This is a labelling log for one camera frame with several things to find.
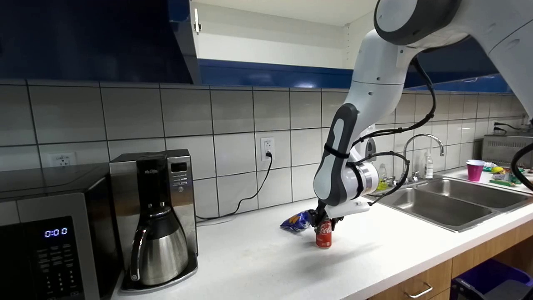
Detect blue upper cabinet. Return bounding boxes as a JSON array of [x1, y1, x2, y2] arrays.
[[168, 0, 513, 93]]

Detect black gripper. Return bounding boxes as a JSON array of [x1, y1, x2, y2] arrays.
[[309, 204, 343, 229]]

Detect stainless steel sink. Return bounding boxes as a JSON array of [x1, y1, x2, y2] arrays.
[[381, 176, 531, 231]]

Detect white outlet left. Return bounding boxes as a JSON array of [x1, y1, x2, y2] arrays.
[[50, 151, 76, 168]]

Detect chrome sink faucet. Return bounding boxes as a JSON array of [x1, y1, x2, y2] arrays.
[[403, 133, 444, 183]]

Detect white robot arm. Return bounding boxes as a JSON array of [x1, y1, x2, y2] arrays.
[[311, 0, 533, 226]]

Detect black power cord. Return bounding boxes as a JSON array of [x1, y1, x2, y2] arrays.
[[196, 151, 276, 223]]

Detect blue snack bag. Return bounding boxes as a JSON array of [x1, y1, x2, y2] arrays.
[[279, 209, 313, 233]]

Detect wooden drawer with handle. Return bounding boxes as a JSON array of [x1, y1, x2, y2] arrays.
[[368, 261, 451, 300]]

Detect black coffee maker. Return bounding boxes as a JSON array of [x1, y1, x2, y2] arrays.
[[110, 149, 198, 293]]

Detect blue cabinet door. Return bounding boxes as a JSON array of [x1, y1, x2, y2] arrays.
[[0, 0, 198, 83]]

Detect pink cup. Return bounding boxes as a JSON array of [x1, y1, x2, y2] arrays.
[[466, 159, 484, 181]]

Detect red soda can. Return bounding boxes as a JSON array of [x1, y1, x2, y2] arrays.
[[314, 219, 331, 248]]

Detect blue trash bin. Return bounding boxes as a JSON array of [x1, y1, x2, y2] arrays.
[[449, 259, 533, 300]]

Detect white wall outlet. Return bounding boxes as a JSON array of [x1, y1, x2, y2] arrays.
[[259, 136, 274, 159]]

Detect steel coffee carafe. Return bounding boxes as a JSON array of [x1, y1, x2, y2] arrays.
[[128, 206, 190, 286]]

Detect black microwave oven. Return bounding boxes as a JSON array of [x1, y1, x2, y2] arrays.
[[0, 164, 121, 300]]

